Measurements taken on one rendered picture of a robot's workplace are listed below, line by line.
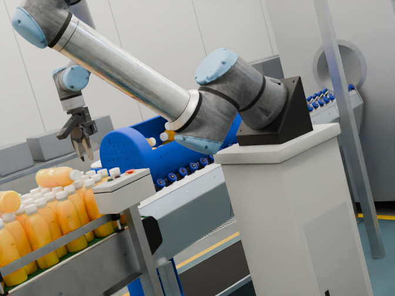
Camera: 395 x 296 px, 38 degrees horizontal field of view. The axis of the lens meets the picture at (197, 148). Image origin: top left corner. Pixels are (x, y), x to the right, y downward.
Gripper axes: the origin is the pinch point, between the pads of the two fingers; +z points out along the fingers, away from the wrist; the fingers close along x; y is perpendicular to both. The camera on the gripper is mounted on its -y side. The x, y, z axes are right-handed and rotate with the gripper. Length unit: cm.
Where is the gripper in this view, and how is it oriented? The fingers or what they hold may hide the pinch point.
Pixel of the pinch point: (85, 158)
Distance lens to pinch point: 232.6
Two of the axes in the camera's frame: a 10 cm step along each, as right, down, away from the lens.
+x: -7.4, 0.9, 6.7
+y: 6.2, -2.9, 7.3
